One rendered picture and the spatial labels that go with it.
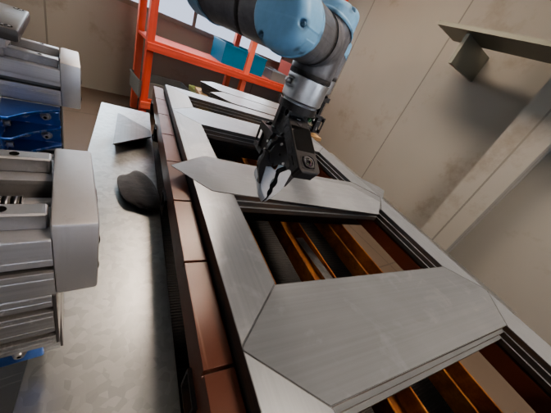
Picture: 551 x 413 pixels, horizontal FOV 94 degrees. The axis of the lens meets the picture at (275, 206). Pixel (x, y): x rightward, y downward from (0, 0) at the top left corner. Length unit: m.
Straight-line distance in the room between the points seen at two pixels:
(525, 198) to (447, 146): 0.81
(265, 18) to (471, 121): 3.00
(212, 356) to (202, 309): 0.07
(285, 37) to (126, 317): 0.52
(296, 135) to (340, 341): 0.34
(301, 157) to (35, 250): 0.34
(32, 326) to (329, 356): 0.35
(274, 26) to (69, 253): 0.32
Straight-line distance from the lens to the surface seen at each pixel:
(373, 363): 0.47
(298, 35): 0.35
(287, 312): 0.43
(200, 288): 0.45
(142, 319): 0.58
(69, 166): 0.35
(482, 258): 3.21
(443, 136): 3.32
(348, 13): 0.47
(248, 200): 0.65
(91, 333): 0.57
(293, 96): 0.47
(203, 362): 0.39
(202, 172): 0.68
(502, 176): 2.88
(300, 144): 0.45
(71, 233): 0.28
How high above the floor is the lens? 1.17
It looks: 29 degrees down
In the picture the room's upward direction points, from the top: 25 degrees clockwise
